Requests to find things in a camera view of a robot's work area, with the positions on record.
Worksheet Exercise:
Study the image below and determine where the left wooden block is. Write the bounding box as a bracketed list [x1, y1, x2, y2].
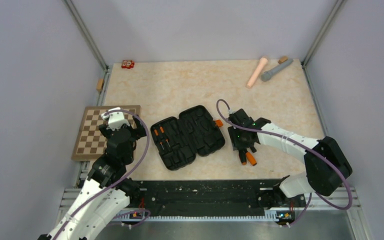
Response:
[96, 78, 105, 93]

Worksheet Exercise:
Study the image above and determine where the black plastic tool case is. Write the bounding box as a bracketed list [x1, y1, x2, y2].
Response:
[150, 105, 226, 171]

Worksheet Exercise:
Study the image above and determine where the pink toy microphone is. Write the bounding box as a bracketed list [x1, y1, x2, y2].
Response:
[245, 56, 269, 89]

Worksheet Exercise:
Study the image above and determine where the long orange handled screwdriver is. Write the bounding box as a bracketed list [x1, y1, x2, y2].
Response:
[245, 151, 257, 166]

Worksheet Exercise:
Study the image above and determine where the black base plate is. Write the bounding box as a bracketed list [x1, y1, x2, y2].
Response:
[128, 179, 306, 217]

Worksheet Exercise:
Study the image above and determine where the red toy car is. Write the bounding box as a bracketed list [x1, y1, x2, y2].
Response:
[121, 60, 135, 69]

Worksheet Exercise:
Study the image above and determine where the aluminium frame rail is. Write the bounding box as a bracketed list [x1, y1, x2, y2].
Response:
[51, 187, 375, 240]

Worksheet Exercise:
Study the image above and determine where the wooden chessboard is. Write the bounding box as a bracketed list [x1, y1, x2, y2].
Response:
[71, 105, 141, 164]

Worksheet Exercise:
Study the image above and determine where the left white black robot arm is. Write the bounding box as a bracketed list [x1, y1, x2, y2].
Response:
[39, 112, 150, 240]

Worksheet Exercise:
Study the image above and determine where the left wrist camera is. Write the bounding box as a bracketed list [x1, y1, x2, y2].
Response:
[100, 107, 130, 131]

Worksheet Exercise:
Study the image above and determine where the small orange bit driver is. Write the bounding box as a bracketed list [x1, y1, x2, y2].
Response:
[153, 129, 165, 150]

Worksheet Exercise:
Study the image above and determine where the grey toy microphone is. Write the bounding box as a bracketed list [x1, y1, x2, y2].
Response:
[260, 58, 294, 82]

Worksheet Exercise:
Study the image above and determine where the purple cable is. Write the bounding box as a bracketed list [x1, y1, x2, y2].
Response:
[215, 98, 354, 229]
[51, 109, 151, 240]

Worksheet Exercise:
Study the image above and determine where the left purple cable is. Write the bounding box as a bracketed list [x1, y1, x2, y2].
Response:
[51, 109, 151, 240]

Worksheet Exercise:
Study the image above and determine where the back wooden block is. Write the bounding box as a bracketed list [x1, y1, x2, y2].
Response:
[277, 55, 289, 64]

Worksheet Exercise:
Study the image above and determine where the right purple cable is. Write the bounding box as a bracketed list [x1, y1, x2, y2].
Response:
[215, 98, 354, 229]

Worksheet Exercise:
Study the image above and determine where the wooden block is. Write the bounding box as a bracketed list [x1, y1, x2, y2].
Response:
[96, 78, 105, 93]
[277, 55, 289, 64]

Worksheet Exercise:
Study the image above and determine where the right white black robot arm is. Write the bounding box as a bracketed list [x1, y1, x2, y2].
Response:
[227, 108, 353, 210]

